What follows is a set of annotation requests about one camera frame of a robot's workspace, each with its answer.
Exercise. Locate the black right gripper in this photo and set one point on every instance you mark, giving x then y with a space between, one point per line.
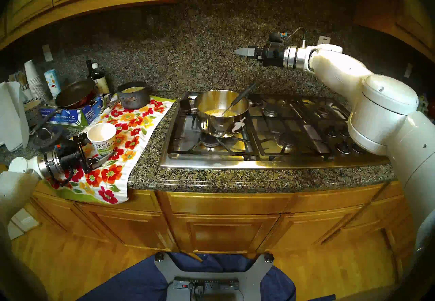
272 53

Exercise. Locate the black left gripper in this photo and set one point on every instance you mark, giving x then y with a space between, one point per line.
69 162

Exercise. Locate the green white paper oats cup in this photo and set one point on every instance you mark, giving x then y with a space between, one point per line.
102 133

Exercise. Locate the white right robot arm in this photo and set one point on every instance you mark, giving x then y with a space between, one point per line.
384 116

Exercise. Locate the stainless steel pot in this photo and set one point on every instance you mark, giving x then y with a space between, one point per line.
217 123

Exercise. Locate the blue foil box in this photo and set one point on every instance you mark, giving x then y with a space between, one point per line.
74 116

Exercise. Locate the floral kitchen towel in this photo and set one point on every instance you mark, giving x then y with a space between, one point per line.
136 123

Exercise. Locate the dark frying pan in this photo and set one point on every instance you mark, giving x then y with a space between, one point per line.
74 94

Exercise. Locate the small dark saucepan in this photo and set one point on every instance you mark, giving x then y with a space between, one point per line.
136 98

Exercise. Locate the white capped dark bottle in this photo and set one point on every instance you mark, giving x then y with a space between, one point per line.
101 81

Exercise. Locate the dark patterned container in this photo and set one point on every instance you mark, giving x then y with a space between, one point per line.
32 111

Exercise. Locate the patterned paper cup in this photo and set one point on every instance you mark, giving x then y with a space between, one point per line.
52 82

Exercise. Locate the black capped dark bottle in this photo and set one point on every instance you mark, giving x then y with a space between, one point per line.
89 67

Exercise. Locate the white paper towel roll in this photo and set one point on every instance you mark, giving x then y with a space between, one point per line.
13 116

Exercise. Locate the white utensil cup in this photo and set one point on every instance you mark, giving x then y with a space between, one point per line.
27 94

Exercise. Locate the steel gas cooktop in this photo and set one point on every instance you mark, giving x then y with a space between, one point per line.
299 127

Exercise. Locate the stack of white cups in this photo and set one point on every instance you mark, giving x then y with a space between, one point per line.
32 76

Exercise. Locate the blue cloth cover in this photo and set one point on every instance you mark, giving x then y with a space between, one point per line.
129 283

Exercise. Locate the wooden lower cabinets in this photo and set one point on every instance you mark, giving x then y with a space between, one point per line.
221 229

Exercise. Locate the grey power strip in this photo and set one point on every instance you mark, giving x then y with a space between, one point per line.
210 284

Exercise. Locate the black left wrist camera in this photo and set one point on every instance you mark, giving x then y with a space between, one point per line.
64 147

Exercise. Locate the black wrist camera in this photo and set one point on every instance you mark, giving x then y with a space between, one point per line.
64 147
275 36

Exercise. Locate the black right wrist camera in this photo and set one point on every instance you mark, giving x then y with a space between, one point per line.
275 36

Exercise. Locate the white wall outlet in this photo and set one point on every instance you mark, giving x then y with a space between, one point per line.
324 39

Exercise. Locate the white wall switch plate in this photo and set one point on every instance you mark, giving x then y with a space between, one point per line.
408 70
47 52

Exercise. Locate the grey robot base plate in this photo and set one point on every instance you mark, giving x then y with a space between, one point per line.
251 276

